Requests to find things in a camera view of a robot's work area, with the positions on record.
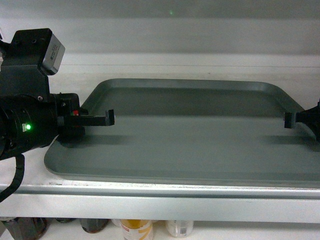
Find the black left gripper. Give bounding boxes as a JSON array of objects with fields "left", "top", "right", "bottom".
[{"left": 51, "top": 93, "right": 115, "bottom": 140}]

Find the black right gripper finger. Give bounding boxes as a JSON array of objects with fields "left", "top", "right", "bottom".
[{"left": 284, "top": 101, "right": 320, "bottom": 142}]

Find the grey rectangular serving tray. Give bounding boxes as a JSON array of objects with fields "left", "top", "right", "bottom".
[{"left": 44, "top": 79, "right": 320, "bottom": 188}]

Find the dark tea bottle front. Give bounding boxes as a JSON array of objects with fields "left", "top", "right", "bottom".
[{"left": 79, "top": 218, "right": 109, "bottom": 234}]

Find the dark tea bottle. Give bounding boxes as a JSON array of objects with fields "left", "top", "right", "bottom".
[
  {"left": 1, "top": 217, "right": 48, "bottom": 240},
  {"left": 79, "top": 218, "right": 109, "bottom": 234}
]

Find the yellow juice bottle white cap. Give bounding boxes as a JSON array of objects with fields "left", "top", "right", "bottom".
[{"left": 120, "top": 219, "right": 154, "bottom": 240}]

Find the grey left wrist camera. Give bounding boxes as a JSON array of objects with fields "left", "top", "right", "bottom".
[{"left": 40, "top": 34, "right": 66, "bottom": 76}]

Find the black sleeved arm cable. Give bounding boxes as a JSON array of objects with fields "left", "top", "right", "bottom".
[{"left": 0, "top": 153, "right": 26, "bottom": 203}]

